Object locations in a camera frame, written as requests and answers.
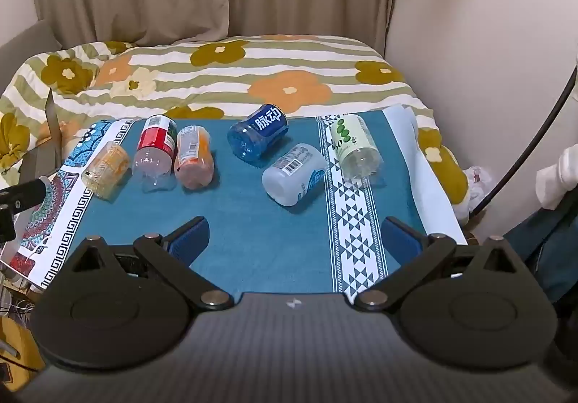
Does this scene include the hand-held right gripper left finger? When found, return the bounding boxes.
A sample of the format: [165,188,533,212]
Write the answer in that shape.
[71,216,235,312]

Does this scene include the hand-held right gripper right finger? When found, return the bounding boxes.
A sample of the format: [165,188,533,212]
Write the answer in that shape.
[353,216,521,312]

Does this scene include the orange label plastic cup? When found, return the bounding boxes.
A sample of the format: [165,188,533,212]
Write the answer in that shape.
[174,125,216,189]

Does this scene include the red label plastic cup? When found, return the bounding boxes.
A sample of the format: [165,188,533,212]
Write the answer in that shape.
[133,114,178,193]

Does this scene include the green dotted label plastic cup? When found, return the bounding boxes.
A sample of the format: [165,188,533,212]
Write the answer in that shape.
[329,113,384,183]

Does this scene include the yellow label plastic cup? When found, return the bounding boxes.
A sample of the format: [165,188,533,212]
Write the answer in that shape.
[81,141,131,200]

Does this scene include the white barcode label plastic cup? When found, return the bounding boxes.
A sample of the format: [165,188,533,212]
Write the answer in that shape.
[262,143,328,207]

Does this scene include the blue plastic cup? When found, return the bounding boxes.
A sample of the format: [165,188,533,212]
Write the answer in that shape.
[227,103,290,160]

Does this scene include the teal patterned cloth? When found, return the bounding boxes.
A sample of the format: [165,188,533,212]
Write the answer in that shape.
[0,107,469,296]

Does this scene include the white plastic bag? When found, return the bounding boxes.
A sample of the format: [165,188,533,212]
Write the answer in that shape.
[454,165,498,224]

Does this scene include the blue jeans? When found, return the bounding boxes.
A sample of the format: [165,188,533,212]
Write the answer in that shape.
[501,197,578,305]

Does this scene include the white garment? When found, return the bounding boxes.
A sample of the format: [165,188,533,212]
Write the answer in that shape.
[536,145,578,211]

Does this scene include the grey laptop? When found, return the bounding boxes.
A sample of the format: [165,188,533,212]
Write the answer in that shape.
[18,88,64,187]

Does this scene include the floral striped blanket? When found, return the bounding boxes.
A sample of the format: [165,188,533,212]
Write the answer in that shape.
[0,35,470,223]

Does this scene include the yellow wooden object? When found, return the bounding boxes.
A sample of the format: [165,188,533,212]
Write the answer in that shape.
[0,316,46,391]

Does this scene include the black curved cable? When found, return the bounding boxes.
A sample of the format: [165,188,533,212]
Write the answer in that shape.
[470,66,578,216]

